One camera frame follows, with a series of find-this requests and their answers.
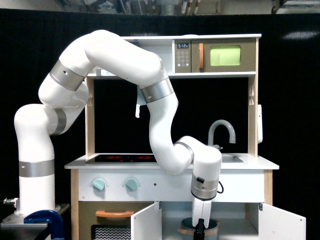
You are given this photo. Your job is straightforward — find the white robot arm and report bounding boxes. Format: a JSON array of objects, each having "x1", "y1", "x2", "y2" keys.
[{"x1": 14, "y1": 30, "x2": 222, "y2": 239}]

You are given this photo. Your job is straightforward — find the toy microwave with green window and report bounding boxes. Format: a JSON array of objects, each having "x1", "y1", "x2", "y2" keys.
[{"x1": 174, "y1": 38, "x2": 256, "y2": 73}]

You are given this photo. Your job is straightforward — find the left white cabinet door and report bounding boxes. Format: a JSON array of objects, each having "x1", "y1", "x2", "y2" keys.
[{"x1": 130, "y1": 202, "x2": 162, "y2": 240}]

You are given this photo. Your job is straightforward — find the right teal knob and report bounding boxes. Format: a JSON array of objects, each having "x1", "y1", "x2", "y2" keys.
[{"x1": 124, "y1": 177, "x2": 139, "y2": 192}]

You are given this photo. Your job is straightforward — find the white cabinet door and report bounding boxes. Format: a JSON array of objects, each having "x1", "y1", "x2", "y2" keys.
[
  {"x1": 258, "y1": 203, "x2": 306, "y2": 240},
  {"x1": 130, "y1": 202, "x2": 162, "y2": 240}
]

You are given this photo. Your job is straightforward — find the toy cleaver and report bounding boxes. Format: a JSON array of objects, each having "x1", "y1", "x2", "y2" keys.
[{"x1": 135, "y1": 86, "x2": 146, "y2": 118}]

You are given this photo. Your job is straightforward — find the teal knob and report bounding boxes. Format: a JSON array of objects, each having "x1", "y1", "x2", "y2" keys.
[
  {"x1": 124, "y1": 177, "x2": 139, "y2": 192},
  {"x1": 91, "y1": 177, "x2": 106, "y2": 192}
]

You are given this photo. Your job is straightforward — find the left teal knob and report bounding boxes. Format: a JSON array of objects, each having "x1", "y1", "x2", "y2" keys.
[{"x1": 91, "y1": 177, "x2": 106, "y2": 192}]

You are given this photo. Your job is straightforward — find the teal bowl with wooden rim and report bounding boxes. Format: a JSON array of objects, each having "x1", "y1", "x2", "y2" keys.
[{"x1": 178, "y1": 217, "x2": 219, "y2": 240}]

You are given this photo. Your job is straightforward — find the white side holder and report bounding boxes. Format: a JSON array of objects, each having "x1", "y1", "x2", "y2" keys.
[{"x1": 257, "y1": 104, "x2": 263, "y2": 144}]

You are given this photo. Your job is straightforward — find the right white cabinet door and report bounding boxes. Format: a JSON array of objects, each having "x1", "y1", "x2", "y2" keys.
[{"x1": 258, "y1": 203, "x2": 306, "y2": 240}]

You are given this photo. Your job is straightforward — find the white wooden toy kitchen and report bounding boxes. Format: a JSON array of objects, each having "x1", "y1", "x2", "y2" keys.
[{"x1": 64, "y1": 33, "x2": 307, "y2": 240}]

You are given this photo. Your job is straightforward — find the orange oven handle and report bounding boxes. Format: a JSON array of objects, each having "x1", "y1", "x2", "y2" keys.
[{"x1": 95, "y1": 210, "x2": 135, "y2": 219}]

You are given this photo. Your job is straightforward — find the blue clamp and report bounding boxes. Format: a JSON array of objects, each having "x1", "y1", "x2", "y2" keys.
[{"x1": 23, "y1": 210, "x2": 65, "y2": 240}]

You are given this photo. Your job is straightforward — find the grey toy sink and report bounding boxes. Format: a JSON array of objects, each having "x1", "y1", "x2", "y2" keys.
[{"x1": 222, "y1": 154, "x2": 243, "y2": 164}]

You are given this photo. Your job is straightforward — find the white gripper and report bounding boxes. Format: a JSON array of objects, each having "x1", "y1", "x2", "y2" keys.
[{"x1": 192, "y1": 197, "x2": 212, "y2": 240}]

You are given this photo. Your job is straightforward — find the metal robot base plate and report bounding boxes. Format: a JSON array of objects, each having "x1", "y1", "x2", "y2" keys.
[{"x1": 0, "y1": 204, "x2": 70, "y2": 240}]

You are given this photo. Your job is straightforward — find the black toy stovetop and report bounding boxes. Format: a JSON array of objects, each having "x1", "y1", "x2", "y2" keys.
[{"x1": 85, "y1": 153, "x2": 157, "y2": 164}]

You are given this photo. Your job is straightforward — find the orange microwave handle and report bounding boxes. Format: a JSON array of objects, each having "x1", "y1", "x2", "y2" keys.
[{"x1": 198, "y1": 43, "x2": 204, "y2": 70}]

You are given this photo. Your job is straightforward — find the grey toy faucet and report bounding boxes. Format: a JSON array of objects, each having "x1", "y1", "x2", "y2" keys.
[{"x1": 207, "y1": 119, "x2": 237, "y2": 150}]

